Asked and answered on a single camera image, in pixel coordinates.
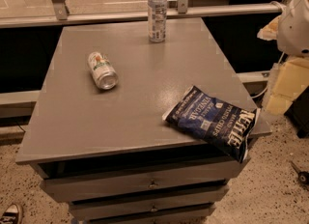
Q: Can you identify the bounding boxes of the silver 7up soda can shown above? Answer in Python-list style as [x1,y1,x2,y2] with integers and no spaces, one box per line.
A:
[87,52,118,90]

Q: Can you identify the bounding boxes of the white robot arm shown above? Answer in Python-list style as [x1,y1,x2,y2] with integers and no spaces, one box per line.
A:
[277,0,309,57]

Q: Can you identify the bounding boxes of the grey drawer cabinet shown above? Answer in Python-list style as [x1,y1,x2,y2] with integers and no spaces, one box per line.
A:
[16,18,255,224]

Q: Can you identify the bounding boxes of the blue Kettle chips bag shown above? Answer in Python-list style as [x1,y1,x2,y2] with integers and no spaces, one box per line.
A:
[162,86,260,163]

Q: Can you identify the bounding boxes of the clear plastic water bottle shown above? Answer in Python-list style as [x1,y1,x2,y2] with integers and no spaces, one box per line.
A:
[148,0,167,42]

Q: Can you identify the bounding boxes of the yellow foam block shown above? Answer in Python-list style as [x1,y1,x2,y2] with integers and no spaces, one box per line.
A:
[265,56,309,115]

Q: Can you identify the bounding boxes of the black and white sneaker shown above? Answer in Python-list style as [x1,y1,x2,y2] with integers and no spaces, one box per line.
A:
[0,204,23,224]

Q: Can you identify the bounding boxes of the metal railing frame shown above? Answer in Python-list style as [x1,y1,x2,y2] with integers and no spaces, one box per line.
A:
[0,0,309,29]

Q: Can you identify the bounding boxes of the white cable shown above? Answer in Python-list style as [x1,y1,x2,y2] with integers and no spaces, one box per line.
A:
[250,52,287,99]

